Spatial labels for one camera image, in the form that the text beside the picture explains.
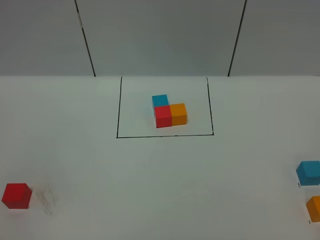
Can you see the red template cube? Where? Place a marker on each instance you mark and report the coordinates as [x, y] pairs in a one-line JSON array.
[[163, 116]]

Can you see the orange template cube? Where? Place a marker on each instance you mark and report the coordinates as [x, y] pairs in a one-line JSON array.
[[178, 114]]

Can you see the blue template cube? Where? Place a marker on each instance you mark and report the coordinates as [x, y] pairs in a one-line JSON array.
[[159, 100]]

